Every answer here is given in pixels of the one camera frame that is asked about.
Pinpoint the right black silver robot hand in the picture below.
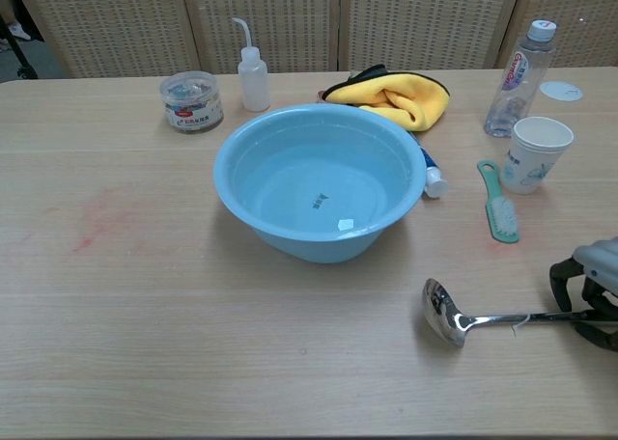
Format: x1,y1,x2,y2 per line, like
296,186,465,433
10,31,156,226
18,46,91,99
548,236,618,353

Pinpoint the metal ladle with black handle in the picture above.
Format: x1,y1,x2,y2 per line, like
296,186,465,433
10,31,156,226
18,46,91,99
422,277,618,348

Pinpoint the clear plastic bottle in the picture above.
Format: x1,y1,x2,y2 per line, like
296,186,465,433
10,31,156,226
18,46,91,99
484,18,557,138

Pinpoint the green scrubbing brush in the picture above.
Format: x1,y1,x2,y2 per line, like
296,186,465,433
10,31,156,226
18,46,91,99
476,158,521,244

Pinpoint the white paper cup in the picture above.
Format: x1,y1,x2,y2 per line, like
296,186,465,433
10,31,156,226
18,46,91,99
499,116,575,196

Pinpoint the round white plastic lid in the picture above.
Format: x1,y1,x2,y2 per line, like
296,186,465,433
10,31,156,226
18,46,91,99
539,80,584,102

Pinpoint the blue white toothpaste tube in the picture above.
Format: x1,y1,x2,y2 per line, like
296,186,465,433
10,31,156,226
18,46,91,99
417,139,449,201

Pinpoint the yellow and black cloth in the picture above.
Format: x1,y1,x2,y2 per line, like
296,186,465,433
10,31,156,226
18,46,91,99
322,64,451,133

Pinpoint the light blue plastic basin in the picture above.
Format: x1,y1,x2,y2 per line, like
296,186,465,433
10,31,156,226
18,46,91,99
212,103,421,265

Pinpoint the white squeeze bottle with spout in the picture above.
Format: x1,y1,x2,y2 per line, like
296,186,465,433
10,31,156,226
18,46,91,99
230,16,271,113

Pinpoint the woven rattan folding screen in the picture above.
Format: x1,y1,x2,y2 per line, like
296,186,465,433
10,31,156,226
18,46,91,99
9,0,618,79

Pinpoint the clear jar of binder clips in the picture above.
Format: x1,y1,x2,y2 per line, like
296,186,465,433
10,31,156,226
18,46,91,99
159,70,225,135

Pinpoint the black tripod stand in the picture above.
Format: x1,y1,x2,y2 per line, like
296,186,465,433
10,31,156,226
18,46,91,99
0,17,40,82

